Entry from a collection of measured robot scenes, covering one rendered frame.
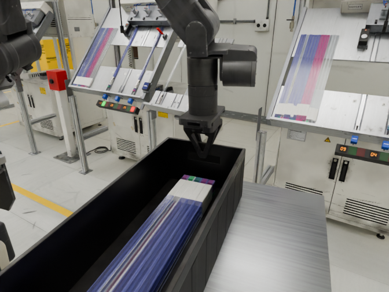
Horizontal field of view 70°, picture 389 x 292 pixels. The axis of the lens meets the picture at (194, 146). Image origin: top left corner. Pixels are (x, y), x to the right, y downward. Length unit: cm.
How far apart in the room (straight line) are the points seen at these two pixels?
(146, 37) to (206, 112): 155
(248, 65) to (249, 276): 33
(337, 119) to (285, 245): 93
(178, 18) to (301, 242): 42
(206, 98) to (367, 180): 136
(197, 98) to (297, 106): 92
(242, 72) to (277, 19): 286
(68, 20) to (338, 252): 293
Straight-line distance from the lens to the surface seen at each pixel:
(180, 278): 31
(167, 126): 209
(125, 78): 192
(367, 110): 140
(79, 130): 234
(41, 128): 339
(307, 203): 63
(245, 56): 50
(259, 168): 150
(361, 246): 189
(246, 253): 49
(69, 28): 320
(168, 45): 189
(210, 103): 53
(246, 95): 353
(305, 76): 149
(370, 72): 326
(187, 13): 49
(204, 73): 51
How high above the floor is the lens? 114
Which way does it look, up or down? 24 degrees down
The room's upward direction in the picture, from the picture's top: straight up
